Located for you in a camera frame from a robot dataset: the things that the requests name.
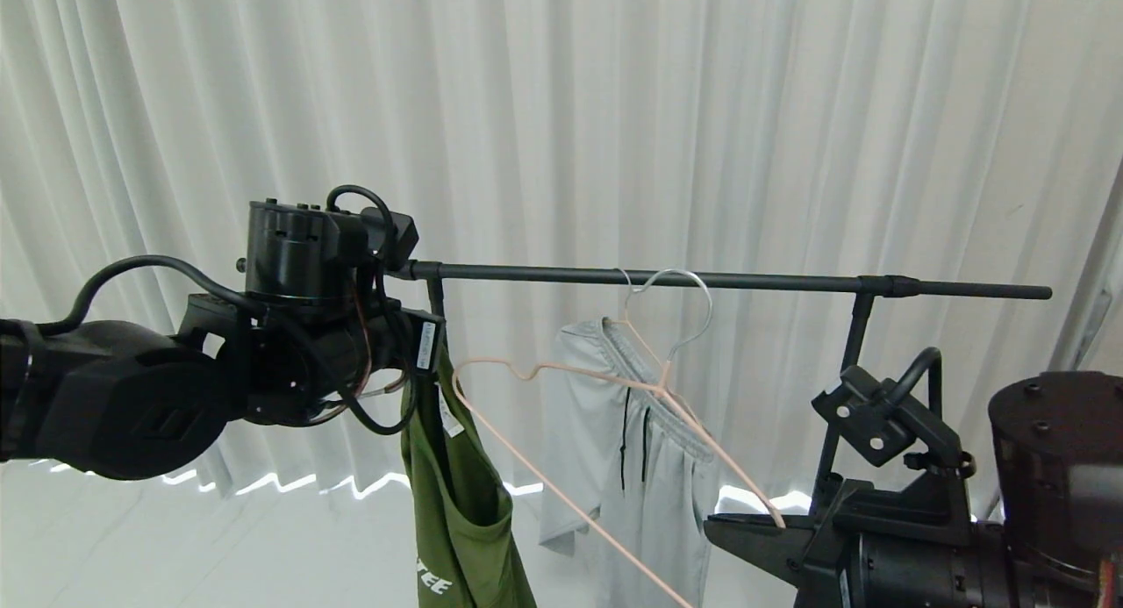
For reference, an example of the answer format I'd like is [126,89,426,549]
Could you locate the pale grey shorts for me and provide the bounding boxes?
[538,317,725,608]

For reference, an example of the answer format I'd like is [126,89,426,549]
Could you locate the black cable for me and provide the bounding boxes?
[326,184,415,438]
[39,255,264,337]
[888,347,944,433]

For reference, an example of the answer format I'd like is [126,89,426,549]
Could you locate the black clothes rack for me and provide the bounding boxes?
[386,259,1052,517]

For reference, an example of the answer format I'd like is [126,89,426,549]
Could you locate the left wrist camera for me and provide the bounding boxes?
[329,206,420,273]

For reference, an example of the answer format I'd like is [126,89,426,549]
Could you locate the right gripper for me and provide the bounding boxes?
[705,478,1010,608]

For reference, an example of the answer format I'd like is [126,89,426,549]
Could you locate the pink clothes hanger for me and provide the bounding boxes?
[452,268,788,608]
[610,268,703,425]

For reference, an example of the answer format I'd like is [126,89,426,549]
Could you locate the white curtain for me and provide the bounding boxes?
[0,0,1123,521]

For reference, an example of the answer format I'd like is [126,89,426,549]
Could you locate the green sleeveless shirt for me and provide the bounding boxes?
[401,340,538,608]

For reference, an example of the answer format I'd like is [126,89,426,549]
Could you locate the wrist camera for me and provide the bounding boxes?
[812,362,976,521]
[329,206,420,273]

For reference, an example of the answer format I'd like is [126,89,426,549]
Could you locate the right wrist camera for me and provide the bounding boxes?
[812,362,976,521]

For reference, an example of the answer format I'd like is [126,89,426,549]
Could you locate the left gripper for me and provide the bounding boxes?
[237,297,444,426]

